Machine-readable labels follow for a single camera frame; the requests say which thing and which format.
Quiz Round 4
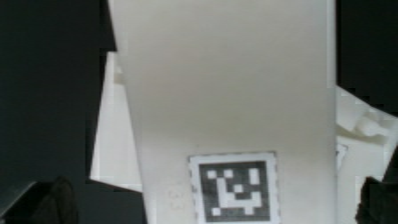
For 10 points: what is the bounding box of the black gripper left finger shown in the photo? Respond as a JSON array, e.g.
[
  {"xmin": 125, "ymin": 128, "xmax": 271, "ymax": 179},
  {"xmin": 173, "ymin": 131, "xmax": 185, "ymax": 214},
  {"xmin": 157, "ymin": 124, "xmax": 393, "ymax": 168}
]
[{"xmin": 0, "ymin": 176, "xmax": 80, "ymax": 224}]

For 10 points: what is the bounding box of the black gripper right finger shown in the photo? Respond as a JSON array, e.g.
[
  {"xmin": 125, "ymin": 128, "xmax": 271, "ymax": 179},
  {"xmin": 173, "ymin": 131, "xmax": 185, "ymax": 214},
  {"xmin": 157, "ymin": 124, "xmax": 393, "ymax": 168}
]
[{"xmin": 356, "ymin": 177, "xmax": 398, "ymax": 224}]

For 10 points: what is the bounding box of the white cabinet door panel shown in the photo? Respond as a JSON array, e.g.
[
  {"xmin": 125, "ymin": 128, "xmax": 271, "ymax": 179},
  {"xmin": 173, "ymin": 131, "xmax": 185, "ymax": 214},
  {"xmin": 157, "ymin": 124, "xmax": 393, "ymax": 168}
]
[{"xmin": 336, "ymin": 87, "xmax": 398, "ymax": 224}]

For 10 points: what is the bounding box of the white cabinet top block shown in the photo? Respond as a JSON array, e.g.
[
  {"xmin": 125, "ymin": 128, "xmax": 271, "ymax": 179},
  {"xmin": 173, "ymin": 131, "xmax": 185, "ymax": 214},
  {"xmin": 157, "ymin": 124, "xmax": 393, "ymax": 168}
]
[{"xmin": 109, "ymin": 0, "xmax": 336, "ymax": 224}]

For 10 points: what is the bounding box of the white cabinet body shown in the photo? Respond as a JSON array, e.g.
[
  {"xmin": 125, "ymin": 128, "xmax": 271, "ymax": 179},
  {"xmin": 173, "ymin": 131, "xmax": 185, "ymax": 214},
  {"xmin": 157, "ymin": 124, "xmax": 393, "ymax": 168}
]
[{"xmin": 89, "ymin": 52, "xmax": 143, "ymax": 192}]

